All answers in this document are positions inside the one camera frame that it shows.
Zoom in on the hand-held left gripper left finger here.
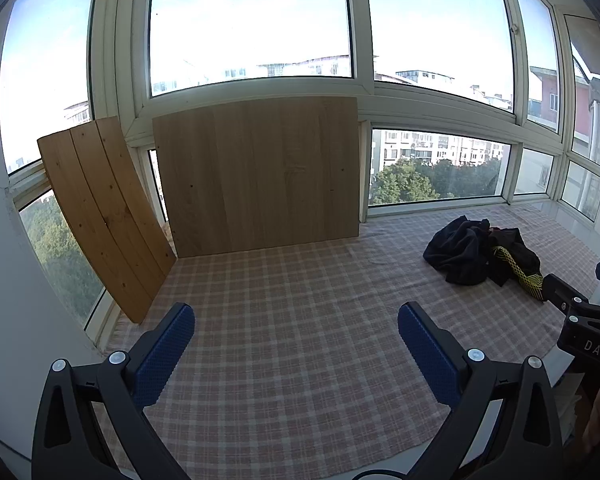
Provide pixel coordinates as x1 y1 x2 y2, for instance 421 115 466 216
31 302 197 480

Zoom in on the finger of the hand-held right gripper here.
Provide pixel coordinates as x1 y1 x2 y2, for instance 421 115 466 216
542 274 589 317

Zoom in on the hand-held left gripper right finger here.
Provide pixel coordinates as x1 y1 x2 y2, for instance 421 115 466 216
397 301 566 480

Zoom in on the black garment with yellow pattern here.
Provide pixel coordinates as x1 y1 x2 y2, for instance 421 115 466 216
486 227 547 306

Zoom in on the navy blue t-shirt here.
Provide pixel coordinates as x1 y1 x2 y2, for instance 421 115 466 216
423 215 495 287

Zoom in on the pink plaid cloth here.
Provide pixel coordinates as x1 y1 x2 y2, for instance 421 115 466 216
97 205 600 476

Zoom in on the pine plank board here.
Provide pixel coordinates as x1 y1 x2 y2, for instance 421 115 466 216
36 116 177 325

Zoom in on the light oak wooden board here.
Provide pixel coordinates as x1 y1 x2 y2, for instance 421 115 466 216
152 96 361 259

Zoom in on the white window frame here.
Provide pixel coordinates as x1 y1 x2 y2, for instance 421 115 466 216
0 0 600 346

